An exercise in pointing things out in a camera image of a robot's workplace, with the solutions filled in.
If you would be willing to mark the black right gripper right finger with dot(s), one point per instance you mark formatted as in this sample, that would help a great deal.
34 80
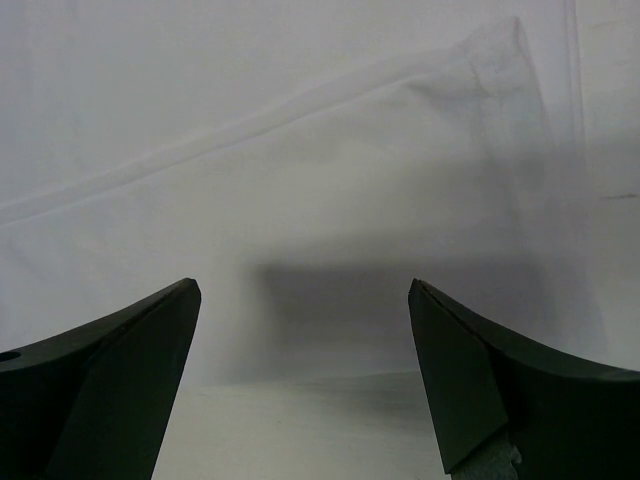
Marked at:
504 406

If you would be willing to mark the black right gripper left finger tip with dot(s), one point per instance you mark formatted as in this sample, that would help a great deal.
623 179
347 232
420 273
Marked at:
94 402

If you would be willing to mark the white t-shirt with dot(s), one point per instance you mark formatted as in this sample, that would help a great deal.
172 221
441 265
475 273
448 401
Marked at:
304 161

